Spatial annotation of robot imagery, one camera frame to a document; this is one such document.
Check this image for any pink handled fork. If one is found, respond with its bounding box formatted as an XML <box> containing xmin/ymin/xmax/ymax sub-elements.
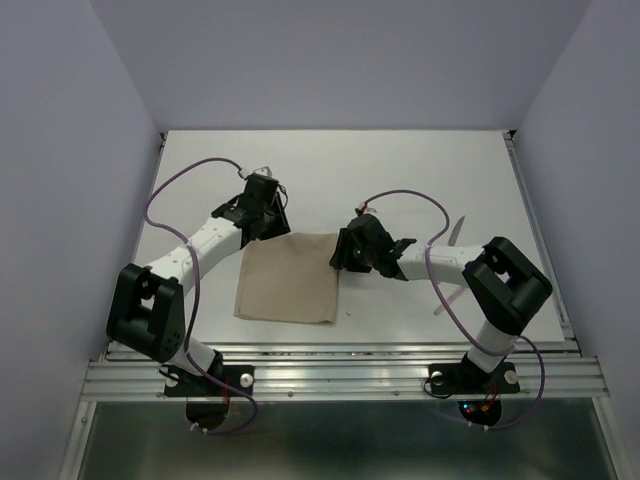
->
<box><xmin>433</xmin><ymin>286</ymin><xmax>466</xmax><ymax>315</ymax></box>

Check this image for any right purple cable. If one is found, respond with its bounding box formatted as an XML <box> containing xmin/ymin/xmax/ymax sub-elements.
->
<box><xmin>364</xmin><ymin>188</ymin><xmax>547</xmax><ymax>434</ymax></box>

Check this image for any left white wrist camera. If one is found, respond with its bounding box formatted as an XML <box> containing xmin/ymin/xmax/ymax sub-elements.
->
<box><xmin>252</xmin><ymin>166</ymin><xmax>273</xmax><ymax>178</ymax></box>

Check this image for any beige cloth napkin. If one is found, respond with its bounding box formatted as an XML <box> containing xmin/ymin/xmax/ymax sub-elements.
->
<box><xmin>234</xmin><ymin>233</ymin><xmax>339</xmax><ymax>324</ymax></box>

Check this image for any aluminium front rail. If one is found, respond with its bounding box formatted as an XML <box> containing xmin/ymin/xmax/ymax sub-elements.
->
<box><xmin>59</xmin><ymin>341</ymin><xmax>621</xmax><ymax>480</ymax></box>

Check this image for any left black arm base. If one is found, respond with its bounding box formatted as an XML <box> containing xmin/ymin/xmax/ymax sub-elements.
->
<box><xmin>158</xmin><ymin>353</ymin><xmax>255</xmax><ymax>400</ymax></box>

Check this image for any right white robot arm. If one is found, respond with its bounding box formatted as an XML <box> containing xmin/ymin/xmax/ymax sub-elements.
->
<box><xmin>329</xmin><ymin>214</ymin><xmax>553</xmax><ymax>390</ymax></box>

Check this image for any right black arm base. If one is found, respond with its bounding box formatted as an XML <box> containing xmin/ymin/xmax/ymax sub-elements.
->
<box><xmin>423</xmin><ymin>355</ymin><xmax>520</xmax><ymax>398</ymax></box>

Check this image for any pink handled knife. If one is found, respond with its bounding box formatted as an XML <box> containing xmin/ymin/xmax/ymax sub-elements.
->
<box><xmin>447</xmin><ymin>216</ymin><xmax>465</xmax><ymax>246</ymax></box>

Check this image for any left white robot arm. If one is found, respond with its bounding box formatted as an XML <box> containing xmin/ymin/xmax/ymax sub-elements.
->
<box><xmin>106</xmin><ymin>173</ymin><xmax>290</xmax><ymax>394</ymax></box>

